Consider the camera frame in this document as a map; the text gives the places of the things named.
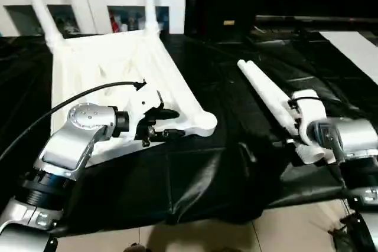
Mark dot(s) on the white glass-door cabinet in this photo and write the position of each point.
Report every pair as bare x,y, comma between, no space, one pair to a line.
88,4

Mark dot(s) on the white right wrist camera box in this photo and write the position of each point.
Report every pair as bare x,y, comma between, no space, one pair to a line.
308,116

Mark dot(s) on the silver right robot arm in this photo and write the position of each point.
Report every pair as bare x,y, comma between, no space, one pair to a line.
354,151

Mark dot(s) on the white flat panel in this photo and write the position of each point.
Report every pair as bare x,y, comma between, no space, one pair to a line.
354,51

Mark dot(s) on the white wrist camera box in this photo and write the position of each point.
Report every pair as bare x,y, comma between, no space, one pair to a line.
308,116
142,107

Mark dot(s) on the white plastic table top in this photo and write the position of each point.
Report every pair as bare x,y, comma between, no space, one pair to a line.
118,69

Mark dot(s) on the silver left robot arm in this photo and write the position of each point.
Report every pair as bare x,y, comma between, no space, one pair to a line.
65,157

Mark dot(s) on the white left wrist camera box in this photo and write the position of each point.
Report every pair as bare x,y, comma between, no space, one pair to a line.
142,107

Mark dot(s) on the black plastic mat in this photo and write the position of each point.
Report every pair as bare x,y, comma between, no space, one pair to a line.
189,187

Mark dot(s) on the dark horizontal rail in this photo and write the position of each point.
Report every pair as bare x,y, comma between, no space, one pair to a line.
319,20

